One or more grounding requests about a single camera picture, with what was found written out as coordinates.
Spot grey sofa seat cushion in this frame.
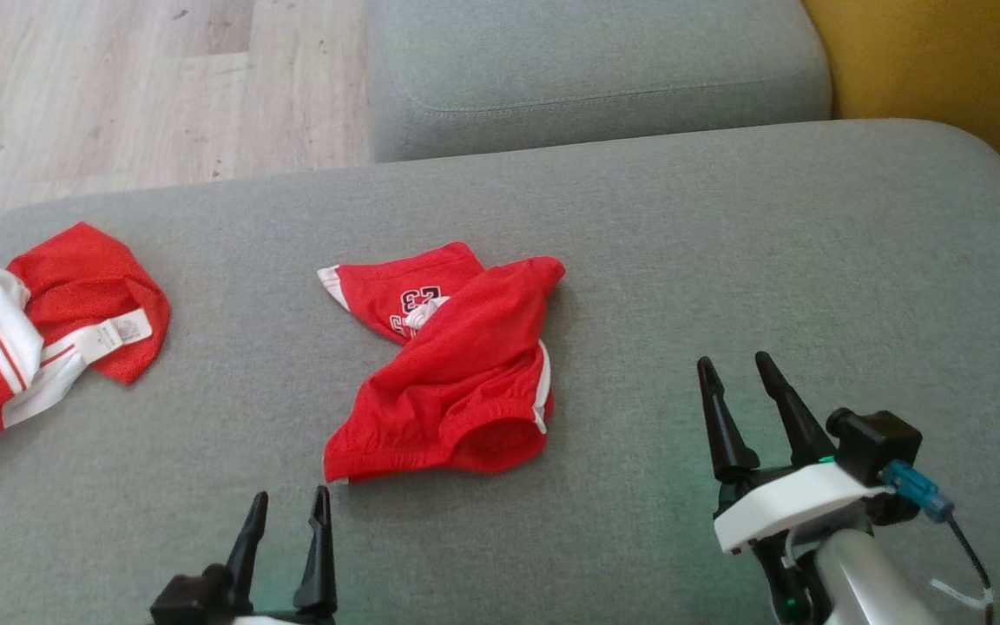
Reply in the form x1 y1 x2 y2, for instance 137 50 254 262
0 119 1000 625

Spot red shirt with white sleeves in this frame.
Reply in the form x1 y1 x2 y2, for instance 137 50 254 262
0 221 171 442

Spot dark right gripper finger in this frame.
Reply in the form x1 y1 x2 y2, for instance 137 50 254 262
753 351 838 468
696 356 762 484

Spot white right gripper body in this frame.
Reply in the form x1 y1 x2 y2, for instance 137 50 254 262
713 460 898 556

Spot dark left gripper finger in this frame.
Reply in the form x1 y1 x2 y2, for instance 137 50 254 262
225 491 270 610
293 485 339 619

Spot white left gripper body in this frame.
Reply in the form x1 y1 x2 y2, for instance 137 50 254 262
231 606 338 625

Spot blue right cable connector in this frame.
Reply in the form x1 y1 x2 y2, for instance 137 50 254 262
882 460 956 523

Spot thin black right cable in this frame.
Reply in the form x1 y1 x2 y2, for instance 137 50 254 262
941 512 997 625

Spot red shorts with white stripe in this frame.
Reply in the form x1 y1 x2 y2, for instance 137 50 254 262
318 241 567 484

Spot grey sofa side cushion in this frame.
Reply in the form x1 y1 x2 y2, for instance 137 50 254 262
367 0 833 163

